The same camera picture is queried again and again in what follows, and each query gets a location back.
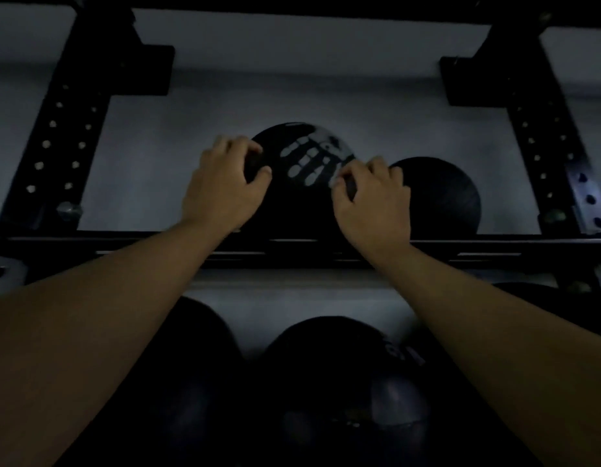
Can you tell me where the person's left hand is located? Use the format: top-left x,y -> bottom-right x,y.
181,135 -> 273,237

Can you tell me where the plain black medicine ball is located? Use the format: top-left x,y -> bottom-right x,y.
389,156 -> 482,237

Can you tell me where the person's right hand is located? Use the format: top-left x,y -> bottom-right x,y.
331,156 -> 412,268

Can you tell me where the black metal storage rack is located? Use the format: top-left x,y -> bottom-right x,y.
0,0 -> 601,301

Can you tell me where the black ball with hand print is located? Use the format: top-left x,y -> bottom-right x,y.
242,122 -> 358,240

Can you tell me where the person's left forearm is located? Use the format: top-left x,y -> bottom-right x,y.
0,220 -> 230,467

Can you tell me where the large black medicine ball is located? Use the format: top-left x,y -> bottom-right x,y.
492,281 -> 601,338
55,295 -> 250,467

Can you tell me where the black medicine ball purple panel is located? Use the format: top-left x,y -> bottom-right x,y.
254,316 -> 443,467

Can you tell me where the person's right forearm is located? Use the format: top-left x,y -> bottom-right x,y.
376,245 -> 601,467

